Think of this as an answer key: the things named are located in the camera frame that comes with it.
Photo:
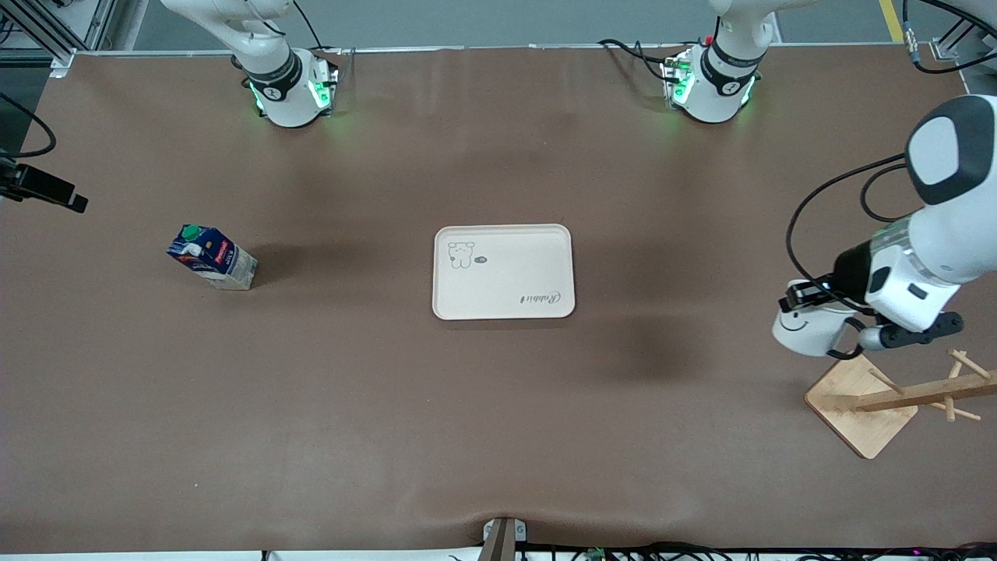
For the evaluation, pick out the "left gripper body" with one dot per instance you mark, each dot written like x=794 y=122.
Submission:
x=850 y=272

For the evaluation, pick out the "blue milk carton green cap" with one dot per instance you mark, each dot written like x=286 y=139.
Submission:
x=218 y=261

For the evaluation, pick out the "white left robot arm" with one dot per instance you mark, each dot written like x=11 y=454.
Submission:
x=954 y=234

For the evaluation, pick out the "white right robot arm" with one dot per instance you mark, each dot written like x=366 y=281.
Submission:
x=284 y=101

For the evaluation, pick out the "cream tray with bear print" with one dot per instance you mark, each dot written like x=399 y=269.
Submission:
x=506 y=284

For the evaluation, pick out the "wooden mug tree stand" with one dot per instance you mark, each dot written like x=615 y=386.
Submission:
x=857 y=421

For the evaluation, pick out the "aluminium extrusion frame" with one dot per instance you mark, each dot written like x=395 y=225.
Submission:
x=47 y=31
x=946 y=48

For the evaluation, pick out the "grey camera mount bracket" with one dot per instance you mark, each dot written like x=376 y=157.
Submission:
x=502 y=541

